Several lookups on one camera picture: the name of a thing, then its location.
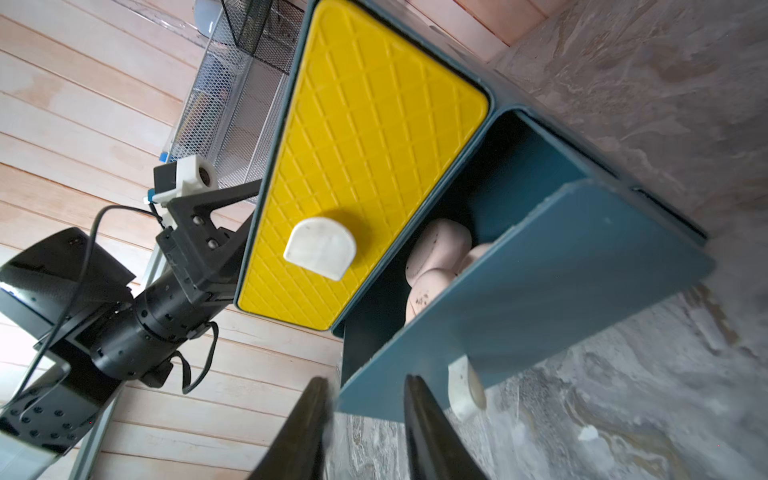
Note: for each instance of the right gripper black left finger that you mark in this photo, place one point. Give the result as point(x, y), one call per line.
point(298, 451)

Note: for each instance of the teal drawer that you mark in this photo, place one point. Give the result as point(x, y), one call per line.
point(574, 248)

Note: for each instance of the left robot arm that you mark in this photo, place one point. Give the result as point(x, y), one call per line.
point(75, 299)

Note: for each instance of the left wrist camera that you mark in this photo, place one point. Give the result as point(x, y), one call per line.
point(184, 177)

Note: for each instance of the pink round earphone case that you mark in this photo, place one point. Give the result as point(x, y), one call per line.
point(426, 289)
point(443, 244)
point(473, 255)

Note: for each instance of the white wire wall shelf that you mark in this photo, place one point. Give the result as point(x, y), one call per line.
point(231, 112)

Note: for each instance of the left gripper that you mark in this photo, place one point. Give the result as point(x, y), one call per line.
point(205, 262)

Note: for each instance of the black mesh wall basket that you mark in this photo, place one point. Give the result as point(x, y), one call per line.
point(268, 31)

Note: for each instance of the yellow top drawer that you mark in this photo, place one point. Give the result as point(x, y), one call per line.
point(373, 123)

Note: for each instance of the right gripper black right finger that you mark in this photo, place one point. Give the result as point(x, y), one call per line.
point(434, 448)

